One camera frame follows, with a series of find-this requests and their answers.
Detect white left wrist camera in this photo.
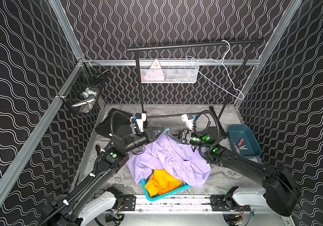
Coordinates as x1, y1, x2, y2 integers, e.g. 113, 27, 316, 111
132, 113, 146, 132

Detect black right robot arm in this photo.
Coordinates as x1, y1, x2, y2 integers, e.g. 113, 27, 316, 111
167, 109, 301, 217

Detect dark teal plastic bin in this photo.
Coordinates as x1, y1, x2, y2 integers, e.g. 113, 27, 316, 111
227, 124, 262, 159

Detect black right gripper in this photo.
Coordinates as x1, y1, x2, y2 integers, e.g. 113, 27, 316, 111
167, 129, 211, 151

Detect teal plastic basket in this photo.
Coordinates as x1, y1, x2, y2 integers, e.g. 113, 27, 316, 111
140, 177, 192, 202

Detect pink object in basket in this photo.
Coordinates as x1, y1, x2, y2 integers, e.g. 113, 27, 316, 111
144, 59, 165, 82

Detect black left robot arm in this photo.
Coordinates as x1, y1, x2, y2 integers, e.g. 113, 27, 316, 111
39, 110, 165, 226

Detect black clothes rack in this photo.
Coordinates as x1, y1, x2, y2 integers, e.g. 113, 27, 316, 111
127, 38, 265, 113

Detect orange shorts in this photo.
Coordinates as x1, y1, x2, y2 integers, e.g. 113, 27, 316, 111
144, 169, 183, 197

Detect light blue wire hanger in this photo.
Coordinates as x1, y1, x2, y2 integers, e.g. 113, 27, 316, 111
185, 40, 245, 100

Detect lilac shorts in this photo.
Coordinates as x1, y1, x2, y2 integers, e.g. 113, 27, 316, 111
127, 133, 211, 187

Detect black handled screwdriver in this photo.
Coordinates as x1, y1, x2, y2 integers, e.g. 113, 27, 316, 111
95, 144, 101, 156

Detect white clothespin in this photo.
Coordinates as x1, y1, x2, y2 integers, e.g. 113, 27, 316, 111
239, 145, 248, 150

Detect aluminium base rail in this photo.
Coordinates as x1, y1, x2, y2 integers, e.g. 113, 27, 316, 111
52, 193, 295, 226

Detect black wire basket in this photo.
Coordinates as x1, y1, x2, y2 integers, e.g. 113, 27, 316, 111
61, 62, 110, 115

